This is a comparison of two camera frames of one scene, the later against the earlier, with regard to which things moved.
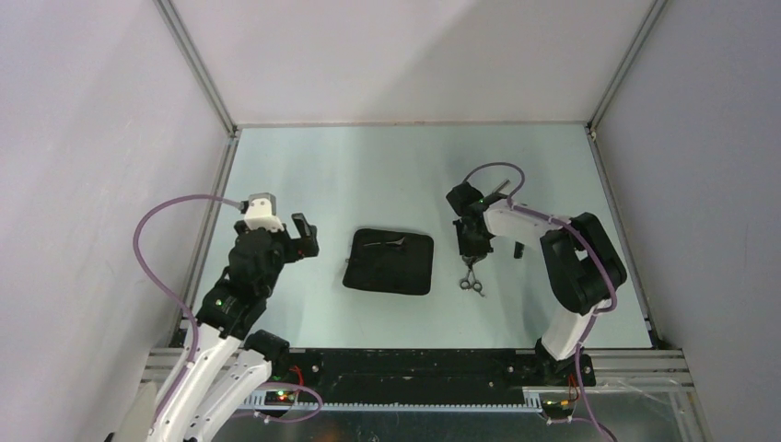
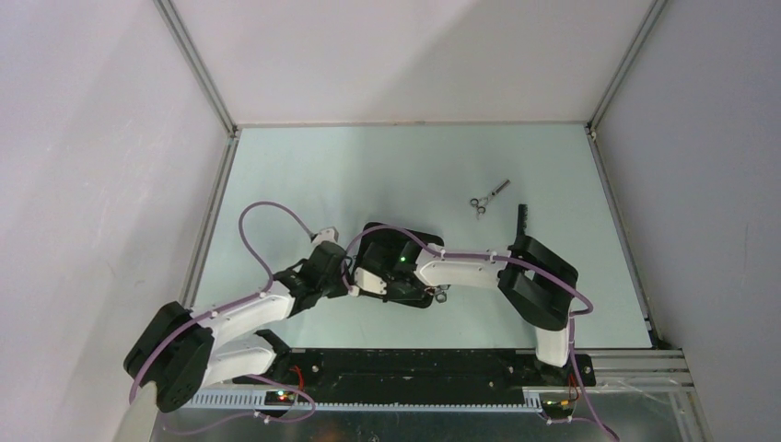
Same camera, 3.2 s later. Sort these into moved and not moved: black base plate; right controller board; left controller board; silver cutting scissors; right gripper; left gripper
Moved: right gripper; silver cutting scissors; left gripper
Not moved: black base plate; right controller board; left controller board
